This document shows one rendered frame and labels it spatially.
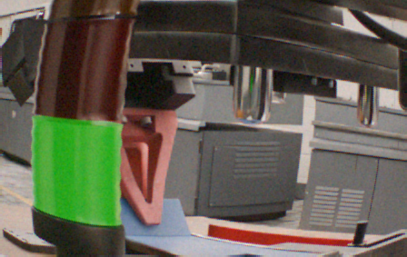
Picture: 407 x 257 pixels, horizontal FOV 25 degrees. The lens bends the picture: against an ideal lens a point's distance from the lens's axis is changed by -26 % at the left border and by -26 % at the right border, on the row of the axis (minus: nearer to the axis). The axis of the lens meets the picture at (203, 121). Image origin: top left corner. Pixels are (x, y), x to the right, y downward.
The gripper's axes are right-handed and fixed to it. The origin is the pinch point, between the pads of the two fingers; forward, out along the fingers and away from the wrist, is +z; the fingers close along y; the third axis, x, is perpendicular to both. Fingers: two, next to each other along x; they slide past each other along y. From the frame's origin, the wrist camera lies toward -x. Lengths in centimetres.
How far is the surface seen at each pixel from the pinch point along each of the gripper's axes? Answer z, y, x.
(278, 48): -2.1, 19.3, -5.8
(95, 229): 9.5, 26.4, -27.0
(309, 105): -258, -502, 678
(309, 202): -121, -362, 468
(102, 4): 2.8, 29.9, -27.3
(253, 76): -1.1, 17.8, -6.8
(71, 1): 2.2, 29.3, -28.2
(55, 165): 7.2, 26.6, -28.2
